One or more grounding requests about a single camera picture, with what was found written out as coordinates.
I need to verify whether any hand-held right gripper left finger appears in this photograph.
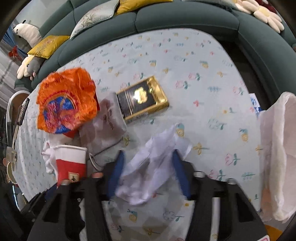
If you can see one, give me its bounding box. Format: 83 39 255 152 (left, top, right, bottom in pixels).
27 150 126 241

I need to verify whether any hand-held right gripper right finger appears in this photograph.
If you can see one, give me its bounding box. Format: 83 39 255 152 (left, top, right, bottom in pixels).
172 150 267 241

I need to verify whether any grey translucent plastic bag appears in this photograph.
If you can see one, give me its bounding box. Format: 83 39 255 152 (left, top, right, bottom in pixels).
80 92 127 160

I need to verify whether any red and white paper cup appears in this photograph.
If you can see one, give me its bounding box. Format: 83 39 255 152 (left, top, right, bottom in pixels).
55 145 88 187

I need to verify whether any red paper packet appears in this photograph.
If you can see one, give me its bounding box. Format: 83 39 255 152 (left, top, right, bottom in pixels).
63 130 79 139

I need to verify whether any small white tissue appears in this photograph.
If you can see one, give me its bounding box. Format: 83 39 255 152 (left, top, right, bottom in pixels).
42 140 59 174

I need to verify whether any gold and black box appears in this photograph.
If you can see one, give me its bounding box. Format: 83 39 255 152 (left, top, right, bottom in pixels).
116 75 170 126

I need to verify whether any orange plastic bag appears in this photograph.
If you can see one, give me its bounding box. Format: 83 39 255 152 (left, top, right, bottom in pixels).
36 68 100 134

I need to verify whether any bin with white liner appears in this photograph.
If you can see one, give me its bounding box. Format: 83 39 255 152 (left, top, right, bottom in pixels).
258 91 296 223

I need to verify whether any floral printed tablecloth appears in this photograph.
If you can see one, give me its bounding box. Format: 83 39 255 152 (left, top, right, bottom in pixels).
6 28 269 241

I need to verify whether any white chair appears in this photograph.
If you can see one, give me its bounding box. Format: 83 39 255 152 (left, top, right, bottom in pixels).
6 90 31 144

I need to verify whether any grey and white plush toy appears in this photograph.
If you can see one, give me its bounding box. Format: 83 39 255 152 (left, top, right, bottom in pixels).
17 54 45 81

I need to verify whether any yellow embroidered cushion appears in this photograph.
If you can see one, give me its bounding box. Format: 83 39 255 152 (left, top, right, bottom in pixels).
115 0 173 15
28 35 70 59

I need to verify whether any teal sofa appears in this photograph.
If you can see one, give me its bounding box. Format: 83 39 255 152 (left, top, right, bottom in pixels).
14 0 296 107

